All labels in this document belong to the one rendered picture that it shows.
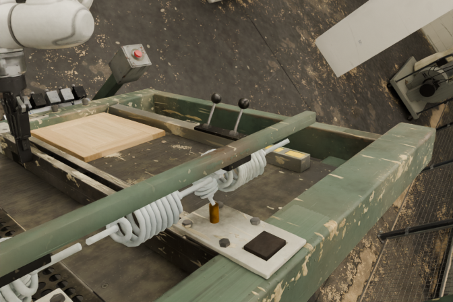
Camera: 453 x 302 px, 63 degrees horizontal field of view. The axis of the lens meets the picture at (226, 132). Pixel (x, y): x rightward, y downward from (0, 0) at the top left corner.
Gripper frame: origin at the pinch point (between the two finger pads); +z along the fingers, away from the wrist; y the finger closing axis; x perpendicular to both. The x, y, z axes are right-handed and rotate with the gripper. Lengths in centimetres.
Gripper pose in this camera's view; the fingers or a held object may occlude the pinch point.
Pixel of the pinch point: (23, 149)
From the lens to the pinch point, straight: 114.6
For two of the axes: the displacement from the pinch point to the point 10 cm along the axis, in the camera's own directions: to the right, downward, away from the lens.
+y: 7.5, 2.0, -6.3
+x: 6.6, -2.6, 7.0
